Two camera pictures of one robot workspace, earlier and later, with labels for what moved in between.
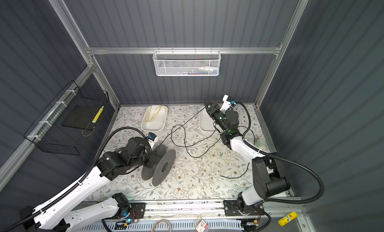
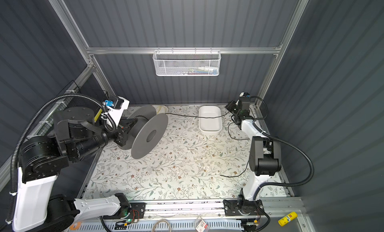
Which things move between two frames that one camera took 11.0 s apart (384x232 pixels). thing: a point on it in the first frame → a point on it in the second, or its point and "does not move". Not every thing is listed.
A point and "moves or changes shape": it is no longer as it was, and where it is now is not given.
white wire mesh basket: [187, 62] does not move
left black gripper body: [148, 160] → [122, 130]
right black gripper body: [219, 117] → [233, 108]
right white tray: [206, 122] does not move
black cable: [186, 146] moves or changes shape
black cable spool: [158, 170] → [146, 132]
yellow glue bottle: [292, 215] does not move
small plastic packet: [200, 225] does not move
